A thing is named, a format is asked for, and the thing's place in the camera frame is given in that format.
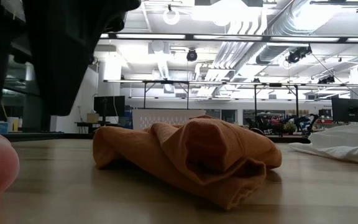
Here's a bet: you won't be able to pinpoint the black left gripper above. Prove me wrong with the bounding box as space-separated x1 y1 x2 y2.
0 0 142 117

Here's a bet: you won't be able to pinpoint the orange cloth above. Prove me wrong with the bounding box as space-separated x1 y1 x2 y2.
92 114 283 212

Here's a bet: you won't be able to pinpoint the black computer monitor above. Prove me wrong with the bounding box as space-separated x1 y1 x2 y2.
331 96 358 128
93 95 126 127

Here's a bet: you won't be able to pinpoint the white plastic basket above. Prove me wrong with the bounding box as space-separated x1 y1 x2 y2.
132 109 207 131

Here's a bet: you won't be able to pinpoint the white round ceiling lamp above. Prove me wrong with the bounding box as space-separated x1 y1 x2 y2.
162 4 180 26

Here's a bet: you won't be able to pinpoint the small black ceiling spotlight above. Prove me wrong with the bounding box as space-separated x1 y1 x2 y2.
318 75 336 85
186 49 199 62

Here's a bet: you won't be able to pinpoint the black background robot arms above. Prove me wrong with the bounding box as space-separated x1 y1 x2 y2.
246 111 328 136

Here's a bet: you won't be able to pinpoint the small background potted plant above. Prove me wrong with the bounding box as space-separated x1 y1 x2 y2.
283 121 298 135

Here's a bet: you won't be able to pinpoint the large black ceiling spotlight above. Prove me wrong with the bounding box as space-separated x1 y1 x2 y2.
285 45 313 65

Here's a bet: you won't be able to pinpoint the white cloth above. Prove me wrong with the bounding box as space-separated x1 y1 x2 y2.
287 124 358 168

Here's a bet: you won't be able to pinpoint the black aluminium table frame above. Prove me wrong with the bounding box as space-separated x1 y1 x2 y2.
1 131 311 144

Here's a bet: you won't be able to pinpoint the black metal workstation frame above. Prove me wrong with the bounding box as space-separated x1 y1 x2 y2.
252 82 300 125
142 80 191 110

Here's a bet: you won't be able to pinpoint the silver ventilation duct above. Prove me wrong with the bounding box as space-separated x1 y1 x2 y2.
255 0 338 65

